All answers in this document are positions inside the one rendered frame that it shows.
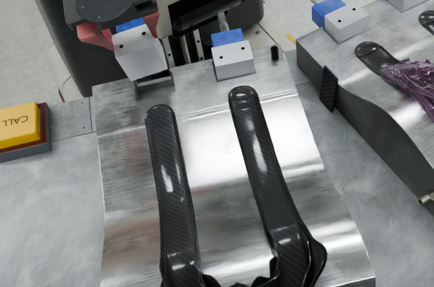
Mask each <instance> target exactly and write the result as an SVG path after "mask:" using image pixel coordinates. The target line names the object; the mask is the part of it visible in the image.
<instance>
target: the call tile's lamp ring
mask: <svg viewBox="0 0 434 287"><path fill-rule="evenodd" d="M37 105H38V107H41V140H38V141H35V142H30V143H24V144H21V145H16V146H13V147H8V148H4V149H0V154H1V153H6V152H9V151H15V150H18V149H23V148H26V147H31V146H35V145H39V144H45V143H46V142H47V123H46V102H44V103H38V104H37Z"/></svg>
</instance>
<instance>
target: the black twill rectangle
mask: <svg viewBox="0 0 434 287"><path fill-rule="evenodd" d="M337 85H338V78H337V77H336V76H335V75H334V74H333V73H332V72H331V71H330V70H329V68H328V67H327V66H326V65H325V66H324V71H323V76H322V86H321V91H320V101H321V102H322V103H323V104H324V105H325V106H326V107H327V108H328V110H329V111H330V112H331V113H332V112H333V109H334V105H335V98H336V90H337Z"/></svg>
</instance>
